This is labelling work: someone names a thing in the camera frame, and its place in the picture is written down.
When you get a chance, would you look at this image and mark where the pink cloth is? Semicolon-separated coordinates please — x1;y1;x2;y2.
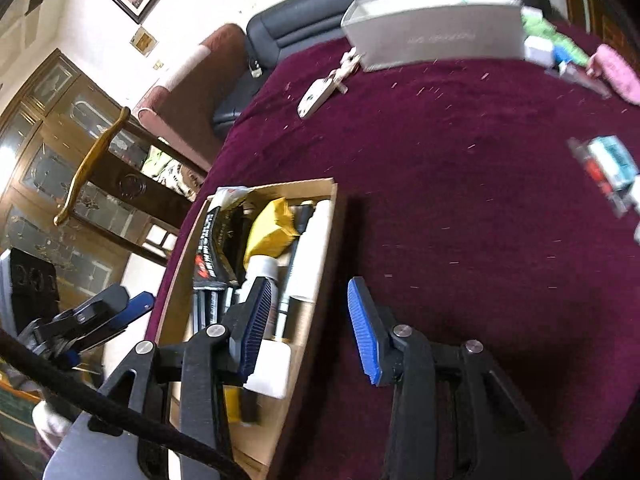
587;44;640;106

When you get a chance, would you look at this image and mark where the wide white bottle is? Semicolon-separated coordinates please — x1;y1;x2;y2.
244;340;293;401

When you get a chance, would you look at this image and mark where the yellow pouch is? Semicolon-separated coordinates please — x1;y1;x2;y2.
243;197;301;271

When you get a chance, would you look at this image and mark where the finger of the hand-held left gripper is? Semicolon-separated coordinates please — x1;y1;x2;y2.
60;291;156;366
35;283;130;341

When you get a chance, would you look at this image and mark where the green patterned cloth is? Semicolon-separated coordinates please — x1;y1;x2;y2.
141;147;206;201

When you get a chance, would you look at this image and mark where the cardboard box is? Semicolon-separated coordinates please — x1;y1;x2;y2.
152;176;348;480

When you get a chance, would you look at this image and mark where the small white bottle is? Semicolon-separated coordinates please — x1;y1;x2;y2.
240;254;281;341

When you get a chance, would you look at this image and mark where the small white box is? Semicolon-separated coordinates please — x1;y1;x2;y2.
522;36;557;66

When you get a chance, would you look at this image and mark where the wooden glass-door cabinet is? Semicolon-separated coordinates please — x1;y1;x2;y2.
0;49;211;281

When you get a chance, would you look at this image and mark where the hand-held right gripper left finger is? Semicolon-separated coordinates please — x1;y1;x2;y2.
97;276;275;480

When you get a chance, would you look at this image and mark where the small wall plaque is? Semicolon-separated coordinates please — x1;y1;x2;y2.
130;26;158;56

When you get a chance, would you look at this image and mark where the black packet with red print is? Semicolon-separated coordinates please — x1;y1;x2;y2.
192;187;261;291

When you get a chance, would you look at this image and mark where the brown armchair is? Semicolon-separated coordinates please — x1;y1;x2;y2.
136;23;248;173

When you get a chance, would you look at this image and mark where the long white tube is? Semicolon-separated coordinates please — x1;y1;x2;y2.
287;200;335;303

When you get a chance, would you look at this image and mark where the silver black pen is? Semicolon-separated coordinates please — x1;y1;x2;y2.
272;260;301;343

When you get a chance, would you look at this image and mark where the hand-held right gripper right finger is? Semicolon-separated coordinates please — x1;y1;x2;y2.
347;276;571;480

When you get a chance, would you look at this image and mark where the long grey box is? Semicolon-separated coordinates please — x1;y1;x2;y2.
341;0;525;72

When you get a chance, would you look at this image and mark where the black sofa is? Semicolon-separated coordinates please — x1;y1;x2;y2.
212;0;561;133

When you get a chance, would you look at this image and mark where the white tag with cord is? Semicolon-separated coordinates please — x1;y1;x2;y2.
297;47;366;119

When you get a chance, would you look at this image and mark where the small yellow box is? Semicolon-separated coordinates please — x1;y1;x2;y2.
223;386;246;421

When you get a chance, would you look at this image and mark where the dark patterned pouch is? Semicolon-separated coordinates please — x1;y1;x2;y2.
545;62;613;100

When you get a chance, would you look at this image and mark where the blue cap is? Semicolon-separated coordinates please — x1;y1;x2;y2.
552;42;588;68

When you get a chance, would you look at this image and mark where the black cable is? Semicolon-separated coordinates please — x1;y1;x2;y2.
0;327;251;480

